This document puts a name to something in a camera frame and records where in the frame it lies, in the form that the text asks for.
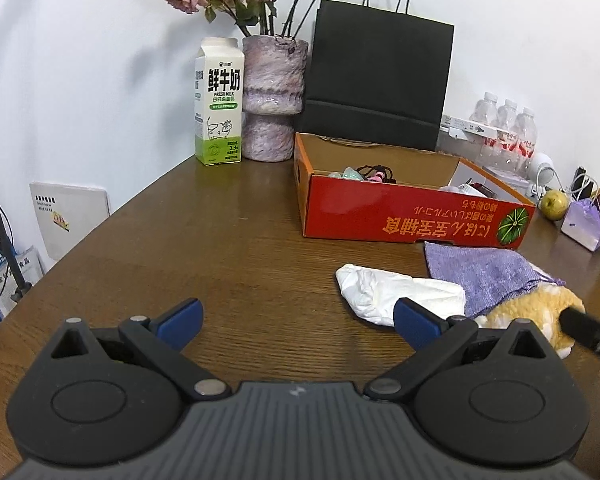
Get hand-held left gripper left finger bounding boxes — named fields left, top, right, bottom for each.
left=50, top=298, right=231, bottom=402

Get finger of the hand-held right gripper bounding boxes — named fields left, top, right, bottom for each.
left=559, top=306, right=600, bottom=356

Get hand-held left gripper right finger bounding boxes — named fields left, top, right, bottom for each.
left=362, top=297, right=556, bottom=403

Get yellow plush toy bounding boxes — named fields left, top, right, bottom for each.
left=472, top=284, right=586, bottom=361

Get red cardboard box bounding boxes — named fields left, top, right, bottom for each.
left=294, top=132, right=537, bottom=251

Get white crumpled cloth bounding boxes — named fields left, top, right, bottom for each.
left=335, top=263, right=467, bottom=328

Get purple tissue packet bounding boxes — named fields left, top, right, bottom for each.
left=560, top=198, right=600, bottom=252

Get purple knit cloth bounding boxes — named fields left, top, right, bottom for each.
left=424, top=241, right=566, bottom=318

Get yellow green apple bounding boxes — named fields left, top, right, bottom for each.
left=540, top=189, right=571, bottom=221

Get small white fan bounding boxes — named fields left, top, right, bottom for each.
left=527, top=152, right=556, bottom=196

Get white red small item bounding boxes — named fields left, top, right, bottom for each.
left=457, top=177, right=496, bottom=198

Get green hair clip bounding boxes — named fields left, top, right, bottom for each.
left=329, top=167, right=366, bottom=184

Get blue cardboard boxes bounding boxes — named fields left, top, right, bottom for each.
left=0, top=245, right=46, bottom=323

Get clear water bottle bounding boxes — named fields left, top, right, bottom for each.
left=495, top=99, right=518, bottom=161
left=472, top=92, right=498, bottom=126
left=512, top=106, right=538, bottom=167

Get white flat carton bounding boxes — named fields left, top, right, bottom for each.
left=440, top=114, right=501, bottom=143

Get black stand pole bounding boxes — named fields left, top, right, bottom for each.
left=0, top=0, right=33, bottom=306

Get white green milk carton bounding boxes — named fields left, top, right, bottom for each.
left=194, top=37, right=246, bottom=166

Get purple speckled vase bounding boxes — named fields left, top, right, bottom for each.
left=241, top=35, right=310, bottom=162

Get black paper bag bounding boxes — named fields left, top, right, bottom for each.
left=300, top=0, right=456, bottom=153

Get white charger cables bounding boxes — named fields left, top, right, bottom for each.
left=550, top=165, right=600, bottom=201

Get white box by wall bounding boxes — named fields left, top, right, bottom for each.
left=29, top=181, right=112, bottom=262

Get black hair tie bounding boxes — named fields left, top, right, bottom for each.
left=356, top=162, right=398, bottom=186

